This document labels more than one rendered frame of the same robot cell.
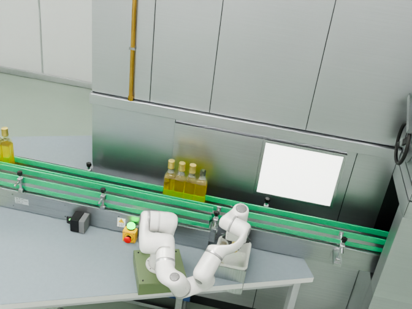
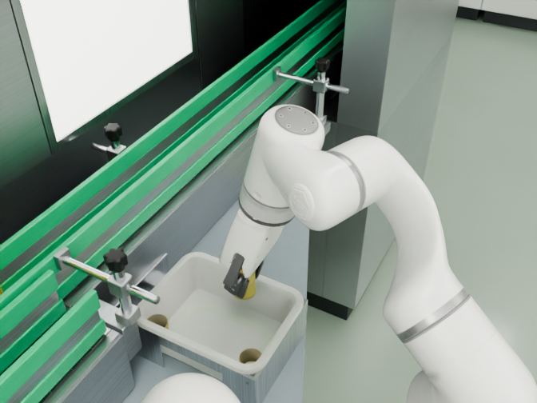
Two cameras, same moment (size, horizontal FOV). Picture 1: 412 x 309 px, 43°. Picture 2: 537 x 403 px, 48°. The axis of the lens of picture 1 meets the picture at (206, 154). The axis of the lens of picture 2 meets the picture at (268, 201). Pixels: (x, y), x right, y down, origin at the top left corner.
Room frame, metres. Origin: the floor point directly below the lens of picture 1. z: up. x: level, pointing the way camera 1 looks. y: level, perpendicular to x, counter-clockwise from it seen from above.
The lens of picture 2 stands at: (1.73, 0.35, 1.54)
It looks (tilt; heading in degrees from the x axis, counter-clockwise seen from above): 39 degrees down; 291
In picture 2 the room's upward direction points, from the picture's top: straight up
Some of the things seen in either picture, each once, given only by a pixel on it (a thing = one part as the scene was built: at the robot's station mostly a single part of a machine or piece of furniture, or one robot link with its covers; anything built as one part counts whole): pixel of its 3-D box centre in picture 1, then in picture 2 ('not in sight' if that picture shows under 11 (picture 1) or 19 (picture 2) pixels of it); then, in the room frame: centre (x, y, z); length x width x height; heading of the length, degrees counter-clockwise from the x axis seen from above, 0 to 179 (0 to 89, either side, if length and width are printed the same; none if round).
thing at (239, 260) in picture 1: (231, 257); (220, 323); (2.03, -0.20, 0.80); 0.22 x 0.17 x 0.09; 173
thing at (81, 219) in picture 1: (80, 222); not in sight; (2.16, 0.62, 0.79); 0.08 x 0.08 x 0.08; 83
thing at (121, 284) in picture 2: (216, 218); (108, 281); (2.14, -0.09, 0.95); 0.17 x 0.03 x 0.12; 173
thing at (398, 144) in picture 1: (406, 143); not in sight; (2.18, -0.92, 1.49); 0.21 x 0.05 x 0.21; 173
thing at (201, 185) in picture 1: (200, 194); not in sight; (2.28, 0.00, 0.99); 0.06 x 0.06 x 0.21; 83
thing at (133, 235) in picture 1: (130, 233); not in sight; (2.13, 0.34, 0.79); 0.07 x 0.07 x 0.07; 83
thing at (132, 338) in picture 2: (214, 231); (109, 325); (2.16, -0.09, 0.85); 0.09 x 0.04 x 0.07; 173
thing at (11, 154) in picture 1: (6, 150); not in sight; (2.42, 1.10, 1.02); 0.06 x 0.06 x 0.28; 83
